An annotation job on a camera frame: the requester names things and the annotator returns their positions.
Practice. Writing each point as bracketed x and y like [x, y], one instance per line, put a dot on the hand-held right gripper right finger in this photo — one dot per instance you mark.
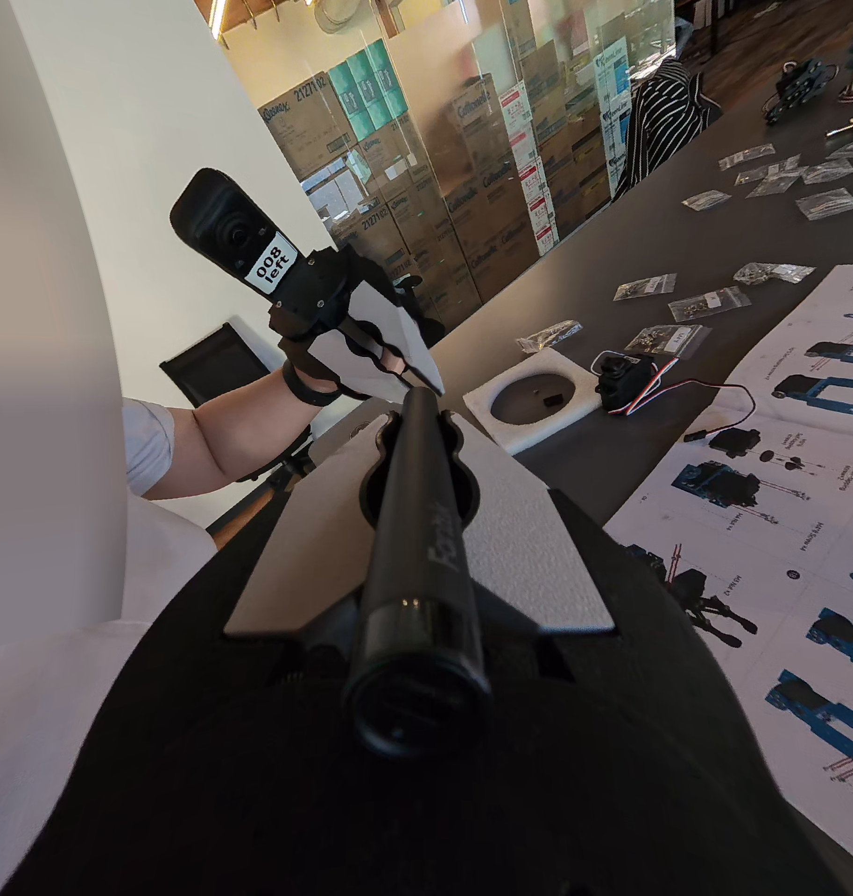
[531, 553]

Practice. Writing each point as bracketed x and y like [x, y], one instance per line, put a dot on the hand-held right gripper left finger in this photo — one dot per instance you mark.
[300, 553]

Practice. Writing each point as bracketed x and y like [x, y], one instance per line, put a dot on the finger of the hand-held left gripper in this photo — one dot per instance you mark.
[395, 332]
[356, 374]

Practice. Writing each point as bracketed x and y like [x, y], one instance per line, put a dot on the black electric screwdriver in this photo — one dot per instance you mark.
[416, 560]

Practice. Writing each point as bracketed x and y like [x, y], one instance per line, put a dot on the person's left forearm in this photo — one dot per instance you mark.
[244, 441]

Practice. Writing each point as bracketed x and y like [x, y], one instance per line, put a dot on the dark desk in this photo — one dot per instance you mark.
[608, 231]

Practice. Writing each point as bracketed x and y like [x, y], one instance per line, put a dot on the person's left hand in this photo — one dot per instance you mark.
[314, 367]

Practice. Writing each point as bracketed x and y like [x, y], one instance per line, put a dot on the black office chair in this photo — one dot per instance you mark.
[216, 364]
[416, 311]

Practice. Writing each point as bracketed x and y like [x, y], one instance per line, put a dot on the black wristband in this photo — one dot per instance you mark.
[307, 392]

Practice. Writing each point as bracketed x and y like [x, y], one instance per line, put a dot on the white foam insert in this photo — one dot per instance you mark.
[521, 437]

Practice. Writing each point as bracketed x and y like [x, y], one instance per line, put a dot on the stack of cardboard boxes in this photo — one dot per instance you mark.
[468, 210]

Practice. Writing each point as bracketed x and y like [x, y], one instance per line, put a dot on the printed assembly manual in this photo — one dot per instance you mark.
[748, 490]

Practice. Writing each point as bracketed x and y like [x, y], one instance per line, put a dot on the group of clear hardware bags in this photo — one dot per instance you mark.
[699, 306]

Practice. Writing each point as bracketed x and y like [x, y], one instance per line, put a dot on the black white striped garment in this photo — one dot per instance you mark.
[664, 126]

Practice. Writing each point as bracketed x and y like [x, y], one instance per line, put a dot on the black metal bracket assembly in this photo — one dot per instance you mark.
[801, 87]

